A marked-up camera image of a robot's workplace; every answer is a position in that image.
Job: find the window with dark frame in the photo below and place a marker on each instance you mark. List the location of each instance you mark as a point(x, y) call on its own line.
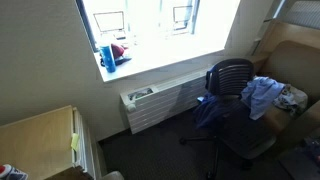
point(140, 26)

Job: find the pale grey rounded object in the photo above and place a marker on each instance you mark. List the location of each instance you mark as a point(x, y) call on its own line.
point(112, 176)

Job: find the yellow sticky note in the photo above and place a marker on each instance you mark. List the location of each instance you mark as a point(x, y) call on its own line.
point(75, 141)

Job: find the grey t-shirt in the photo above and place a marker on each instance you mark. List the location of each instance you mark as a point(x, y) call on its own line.
point(297, 97)

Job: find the tan leather couch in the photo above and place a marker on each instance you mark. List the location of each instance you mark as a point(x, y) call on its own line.
point(293, 63)

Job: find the red and white bottle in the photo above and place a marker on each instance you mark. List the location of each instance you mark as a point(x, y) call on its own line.
point(11, 173)

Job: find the dark blue sill item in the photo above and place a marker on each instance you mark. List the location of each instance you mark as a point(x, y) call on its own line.
point(122, 60)

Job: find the white patterned cloth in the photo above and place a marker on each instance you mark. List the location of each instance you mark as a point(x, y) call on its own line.
point(281, 101)

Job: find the white wall radiator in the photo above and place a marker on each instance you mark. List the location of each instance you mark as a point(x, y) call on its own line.
point(160, 103)

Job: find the black mesh office chair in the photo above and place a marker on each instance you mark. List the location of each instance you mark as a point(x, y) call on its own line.
point(233, 133)

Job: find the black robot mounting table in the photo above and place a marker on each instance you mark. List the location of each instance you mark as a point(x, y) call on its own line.
point(301, 160)

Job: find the navy blue garment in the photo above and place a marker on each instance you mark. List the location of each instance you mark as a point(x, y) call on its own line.
point(208, 111)

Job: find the wooden filing cabinet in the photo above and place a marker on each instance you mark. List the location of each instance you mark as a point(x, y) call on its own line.
point(36, 143)

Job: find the red cap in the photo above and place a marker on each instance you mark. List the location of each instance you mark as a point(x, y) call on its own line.
point(117, 50)

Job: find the light blue shirt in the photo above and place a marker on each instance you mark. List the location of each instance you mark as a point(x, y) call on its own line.
point(261, 95)

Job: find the blue water bottle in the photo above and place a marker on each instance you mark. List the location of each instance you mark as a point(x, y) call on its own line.
point(108, 58)

